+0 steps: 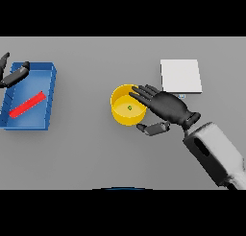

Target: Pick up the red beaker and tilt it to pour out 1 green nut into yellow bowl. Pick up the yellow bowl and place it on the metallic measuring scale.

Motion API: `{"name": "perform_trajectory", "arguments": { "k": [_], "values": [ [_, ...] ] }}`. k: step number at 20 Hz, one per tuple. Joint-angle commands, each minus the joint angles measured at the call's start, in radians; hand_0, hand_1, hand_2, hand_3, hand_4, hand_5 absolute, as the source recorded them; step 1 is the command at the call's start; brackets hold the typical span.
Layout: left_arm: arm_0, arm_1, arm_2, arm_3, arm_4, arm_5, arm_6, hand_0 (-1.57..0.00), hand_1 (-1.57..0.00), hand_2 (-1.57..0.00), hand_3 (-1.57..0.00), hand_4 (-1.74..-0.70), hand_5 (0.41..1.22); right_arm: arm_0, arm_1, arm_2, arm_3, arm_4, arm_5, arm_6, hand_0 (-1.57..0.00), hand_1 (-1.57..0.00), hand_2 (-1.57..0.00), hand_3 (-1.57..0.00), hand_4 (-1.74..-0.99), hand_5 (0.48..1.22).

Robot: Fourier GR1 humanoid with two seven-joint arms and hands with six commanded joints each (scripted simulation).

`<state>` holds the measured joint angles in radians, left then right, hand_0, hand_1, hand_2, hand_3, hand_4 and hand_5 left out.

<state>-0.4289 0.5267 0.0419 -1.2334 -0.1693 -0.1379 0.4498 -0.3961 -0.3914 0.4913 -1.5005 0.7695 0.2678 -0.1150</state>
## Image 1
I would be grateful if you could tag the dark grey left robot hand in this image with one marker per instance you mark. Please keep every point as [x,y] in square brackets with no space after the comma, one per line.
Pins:
[14,76]

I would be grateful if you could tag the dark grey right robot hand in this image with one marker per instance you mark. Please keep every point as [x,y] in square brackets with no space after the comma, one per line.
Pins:
[168,106]

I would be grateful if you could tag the yellow bowl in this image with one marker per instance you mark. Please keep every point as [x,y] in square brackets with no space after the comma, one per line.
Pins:
[127,112]

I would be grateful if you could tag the red beaker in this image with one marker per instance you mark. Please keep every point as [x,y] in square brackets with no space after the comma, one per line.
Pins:
[28,104]

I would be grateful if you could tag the pale square metallic scale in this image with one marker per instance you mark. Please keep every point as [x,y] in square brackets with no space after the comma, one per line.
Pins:
[181,76]

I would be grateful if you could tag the green nut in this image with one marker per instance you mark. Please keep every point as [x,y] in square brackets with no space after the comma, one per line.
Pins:
[129,107]

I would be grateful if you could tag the blue tray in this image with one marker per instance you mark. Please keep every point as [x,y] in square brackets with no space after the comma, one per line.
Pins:
[29,96]

